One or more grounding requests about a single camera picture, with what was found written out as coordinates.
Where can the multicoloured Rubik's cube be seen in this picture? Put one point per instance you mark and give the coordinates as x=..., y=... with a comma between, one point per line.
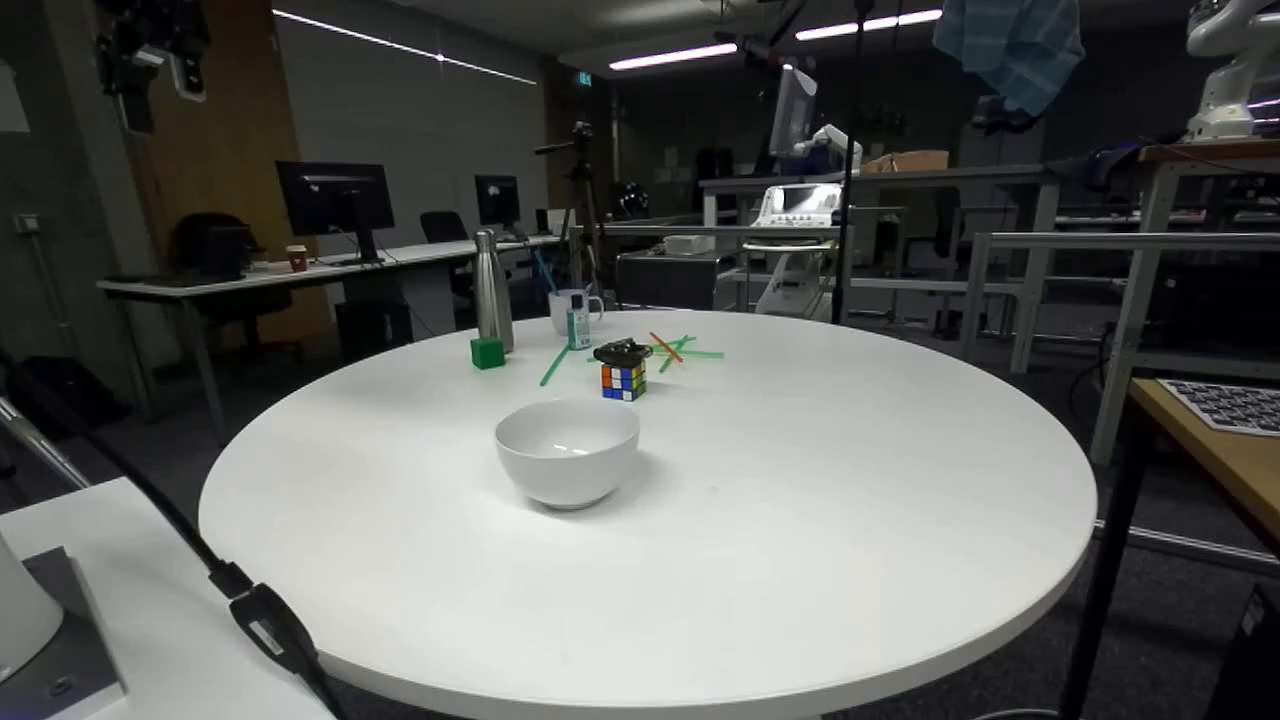
x=621, y=379

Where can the green cube block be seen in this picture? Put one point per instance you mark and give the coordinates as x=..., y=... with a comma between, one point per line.
x=489, y=354

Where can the white ceramic bowl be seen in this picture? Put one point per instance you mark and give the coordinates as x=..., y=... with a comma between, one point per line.
x=568, y=454

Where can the stainless steel water bottle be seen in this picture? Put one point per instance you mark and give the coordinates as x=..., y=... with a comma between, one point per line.
x=495, y=308

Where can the round white table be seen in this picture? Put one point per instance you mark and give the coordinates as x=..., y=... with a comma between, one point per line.
x=821, y=519

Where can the black computer monitor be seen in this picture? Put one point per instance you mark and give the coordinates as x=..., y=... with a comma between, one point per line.
x=338, y=196

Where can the long white desk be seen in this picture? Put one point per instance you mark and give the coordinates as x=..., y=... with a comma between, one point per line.
x=264, y=278

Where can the blue hanging cloth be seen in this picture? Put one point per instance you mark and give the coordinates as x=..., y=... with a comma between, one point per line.
x=1023, y=50

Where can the white corner table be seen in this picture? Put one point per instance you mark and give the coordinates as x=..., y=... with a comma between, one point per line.
x=164, y=631

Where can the wooden side table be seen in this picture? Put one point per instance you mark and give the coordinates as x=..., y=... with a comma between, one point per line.
x=1241, y=464

